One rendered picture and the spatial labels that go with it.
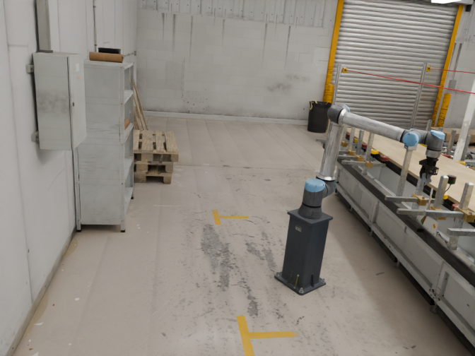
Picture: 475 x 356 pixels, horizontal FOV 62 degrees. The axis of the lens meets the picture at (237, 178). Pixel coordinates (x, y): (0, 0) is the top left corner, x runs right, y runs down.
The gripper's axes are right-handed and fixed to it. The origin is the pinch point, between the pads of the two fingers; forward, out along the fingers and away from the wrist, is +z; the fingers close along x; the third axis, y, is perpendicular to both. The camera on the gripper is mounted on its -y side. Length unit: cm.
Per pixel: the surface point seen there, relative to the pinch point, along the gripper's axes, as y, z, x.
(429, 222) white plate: 9.1, 24.6, 5.4
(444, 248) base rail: 33.6, 31.4, 3.9
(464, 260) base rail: 50, 31, 6
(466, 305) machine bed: 32, 74, 31
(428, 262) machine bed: -18, 71, 31
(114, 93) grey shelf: -102, -31, -231
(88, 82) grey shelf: -100, -39, -253
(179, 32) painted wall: -742, -99, -228
